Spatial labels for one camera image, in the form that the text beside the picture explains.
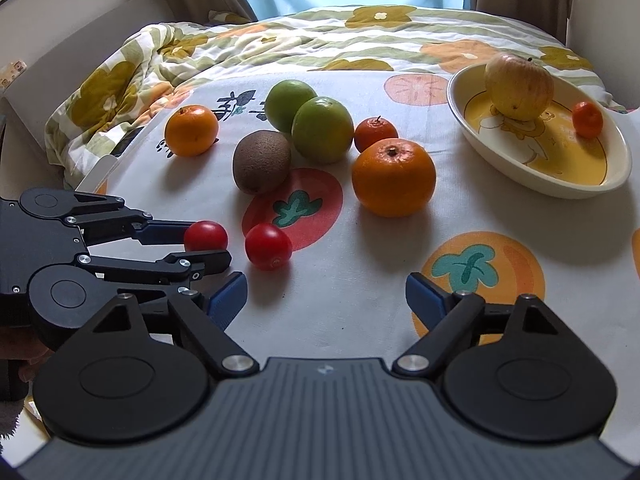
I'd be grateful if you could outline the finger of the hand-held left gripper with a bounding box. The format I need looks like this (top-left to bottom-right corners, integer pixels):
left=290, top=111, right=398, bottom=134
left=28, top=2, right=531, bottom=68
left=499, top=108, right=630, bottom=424
left=64, top=192, right=197, bottom=250
left=76, top=250, right=234, bottom=307

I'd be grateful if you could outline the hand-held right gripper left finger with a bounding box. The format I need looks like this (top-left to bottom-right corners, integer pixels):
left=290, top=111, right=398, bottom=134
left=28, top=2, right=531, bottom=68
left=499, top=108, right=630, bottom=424
left=90, top=271, right=261, bottom=376

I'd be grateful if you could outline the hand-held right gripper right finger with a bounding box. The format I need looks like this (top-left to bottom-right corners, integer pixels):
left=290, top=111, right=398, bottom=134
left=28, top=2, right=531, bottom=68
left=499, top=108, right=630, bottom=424
left=392, top=271, right=563, bottom=376

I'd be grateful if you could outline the red cherry tomato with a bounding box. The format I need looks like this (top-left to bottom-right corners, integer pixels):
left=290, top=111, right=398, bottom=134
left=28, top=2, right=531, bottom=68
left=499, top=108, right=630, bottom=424
left=244, top=223, right=294, bottom=271
left=183, top=220, right=229, bottom=253

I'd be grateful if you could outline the medium smooth orange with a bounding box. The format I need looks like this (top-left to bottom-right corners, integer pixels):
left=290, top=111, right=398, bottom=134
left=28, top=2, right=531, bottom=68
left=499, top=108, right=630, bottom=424
left=164, top=104, right=220, bottom=157

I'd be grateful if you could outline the brown kiwi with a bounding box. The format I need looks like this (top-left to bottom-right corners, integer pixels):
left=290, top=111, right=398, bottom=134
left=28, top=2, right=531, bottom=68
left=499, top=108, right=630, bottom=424
left=232, top=130, right=292, bottom=195

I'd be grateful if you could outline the large orange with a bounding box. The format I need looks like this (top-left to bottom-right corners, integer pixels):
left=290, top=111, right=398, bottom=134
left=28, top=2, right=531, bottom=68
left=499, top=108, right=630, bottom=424
left=351, top=140, right=437, bottom=218

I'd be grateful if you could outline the cream yellow oval bowl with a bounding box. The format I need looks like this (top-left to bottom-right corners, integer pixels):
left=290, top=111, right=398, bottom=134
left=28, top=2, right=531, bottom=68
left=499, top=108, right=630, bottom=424
left=446, top=63, right=632, bottom=200

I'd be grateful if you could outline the green round fruit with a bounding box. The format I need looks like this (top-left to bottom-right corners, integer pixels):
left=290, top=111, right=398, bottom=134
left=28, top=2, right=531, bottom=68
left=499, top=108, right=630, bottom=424
left=291, top=96, right=355, bottom=165
left=264, top=79, right=318, bottom=134

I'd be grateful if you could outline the small mandarin with stem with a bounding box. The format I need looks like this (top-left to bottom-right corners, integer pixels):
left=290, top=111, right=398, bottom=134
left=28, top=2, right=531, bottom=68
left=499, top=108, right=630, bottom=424
left=354, top=116, right=400, bottom=154

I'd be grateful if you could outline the person's left hand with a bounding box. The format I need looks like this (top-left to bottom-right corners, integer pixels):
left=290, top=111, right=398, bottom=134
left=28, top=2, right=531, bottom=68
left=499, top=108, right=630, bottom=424
left=0, top=329, right=51, bottom=380

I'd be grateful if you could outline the white persimmon print cloth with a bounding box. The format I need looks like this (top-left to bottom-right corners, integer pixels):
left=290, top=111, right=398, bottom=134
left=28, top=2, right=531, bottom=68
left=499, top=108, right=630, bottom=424
left=65, top=67, right=640, bottom=461

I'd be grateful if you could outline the beige upholstered headboard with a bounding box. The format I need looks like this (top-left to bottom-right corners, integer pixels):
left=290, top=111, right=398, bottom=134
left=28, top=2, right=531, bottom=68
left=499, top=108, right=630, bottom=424
left=0, top=0, right=176, bottom=186

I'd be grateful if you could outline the small patterned box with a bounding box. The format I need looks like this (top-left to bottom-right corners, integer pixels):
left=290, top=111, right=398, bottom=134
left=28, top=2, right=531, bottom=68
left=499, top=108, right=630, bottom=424
left=0, top=60, right=28, bottom=92

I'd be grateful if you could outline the yellow red apple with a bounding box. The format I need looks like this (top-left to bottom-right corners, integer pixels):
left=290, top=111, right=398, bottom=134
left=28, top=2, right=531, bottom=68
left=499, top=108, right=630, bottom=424
left=484, top=53, right=555, bottom=122

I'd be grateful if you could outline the floral striped blanket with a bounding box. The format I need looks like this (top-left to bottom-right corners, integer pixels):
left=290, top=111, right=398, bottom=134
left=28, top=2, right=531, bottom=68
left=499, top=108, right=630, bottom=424
left=44, top=5, right=626, bottom=181

